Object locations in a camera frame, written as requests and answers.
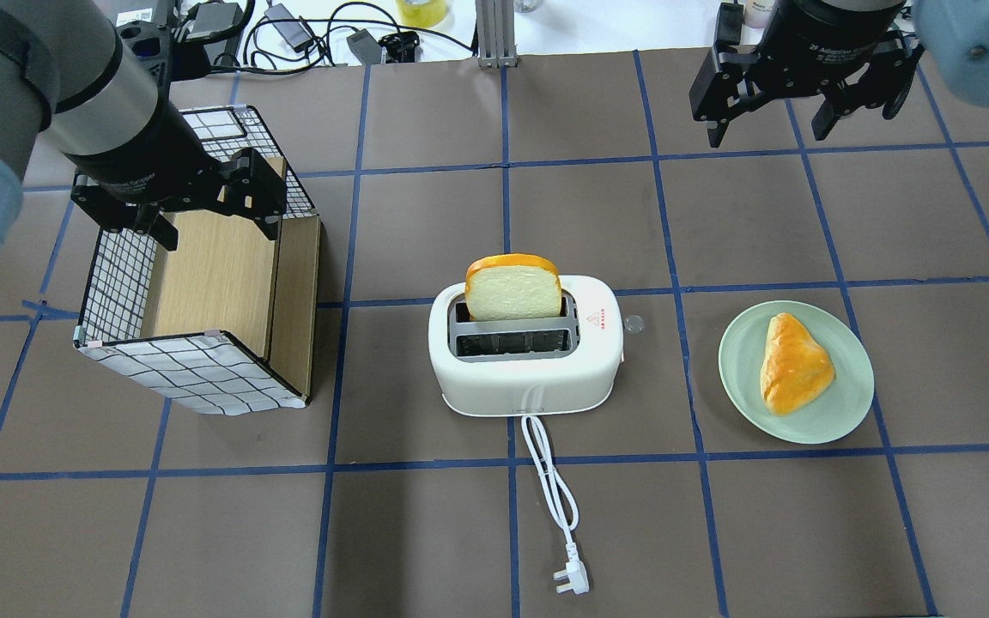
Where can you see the aluminium frame post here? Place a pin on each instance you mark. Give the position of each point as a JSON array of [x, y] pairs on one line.
[[496, 46]]

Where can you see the black power adapter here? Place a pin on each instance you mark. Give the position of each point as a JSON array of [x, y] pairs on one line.
[[291, 29]]

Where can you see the light green plate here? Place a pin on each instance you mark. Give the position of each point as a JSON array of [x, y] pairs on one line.
[[832, 415]]

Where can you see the toast bread slice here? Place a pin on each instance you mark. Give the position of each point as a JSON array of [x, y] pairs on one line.
[[512, 286]]

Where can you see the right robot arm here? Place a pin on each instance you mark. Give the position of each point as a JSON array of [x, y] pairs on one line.
[[955, 33]]

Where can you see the yellow tape roll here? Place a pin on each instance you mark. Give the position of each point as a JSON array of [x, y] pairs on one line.
[[422, 13]]

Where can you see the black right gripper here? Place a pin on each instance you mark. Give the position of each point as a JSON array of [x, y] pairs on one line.
[[834, 39]]

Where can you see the white two-slot toaster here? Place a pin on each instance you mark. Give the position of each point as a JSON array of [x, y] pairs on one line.
[[513, 368]]

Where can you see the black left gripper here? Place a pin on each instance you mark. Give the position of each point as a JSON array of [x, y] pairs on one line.
[[144, 165]]

